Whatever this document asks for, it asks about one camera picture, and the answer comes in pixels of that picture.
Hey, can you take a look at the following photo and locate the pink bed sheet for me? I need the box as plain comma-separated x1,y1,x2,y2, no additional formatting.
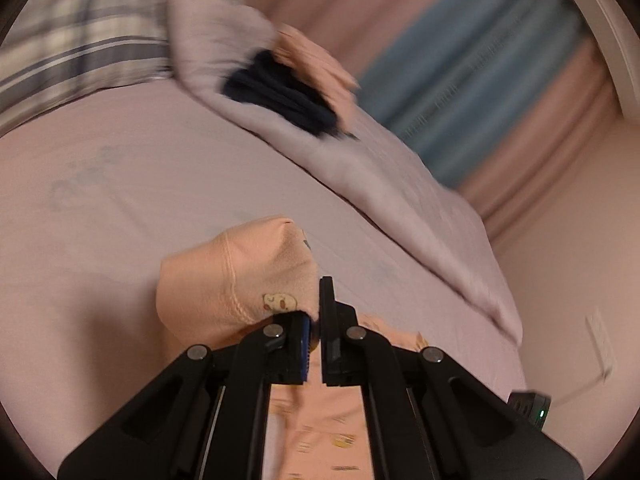
1,80,525,471

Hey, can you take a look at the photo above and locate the peach cartoon print garment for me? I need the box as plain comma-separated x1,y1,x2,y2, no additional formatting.
155,216,431,480

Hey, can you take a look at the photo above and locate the pink and blue curtain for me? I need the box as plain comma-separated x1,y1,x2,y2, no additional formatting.
248,0,620,237

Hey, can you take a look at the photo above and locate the plaid blue white pillow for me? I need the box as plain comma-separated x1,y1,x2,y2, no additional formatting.
1,0,172,133

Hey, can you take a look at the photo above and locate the pinkish grey duvet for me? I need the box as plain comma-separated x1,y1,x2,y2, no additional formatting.
167,0,523,344

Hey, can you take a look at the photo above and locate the peach folded garment on duvet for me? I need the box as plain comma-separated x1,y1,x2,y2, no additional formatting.
272,25,359,131

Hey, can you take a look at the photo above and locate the dark navy garment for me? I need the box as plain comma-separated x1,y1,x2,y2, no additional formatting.
221,50,352,136

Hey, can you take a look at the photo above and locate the white wall power strip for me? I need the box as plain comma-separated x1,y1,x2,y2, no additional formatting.
586,309,616,382

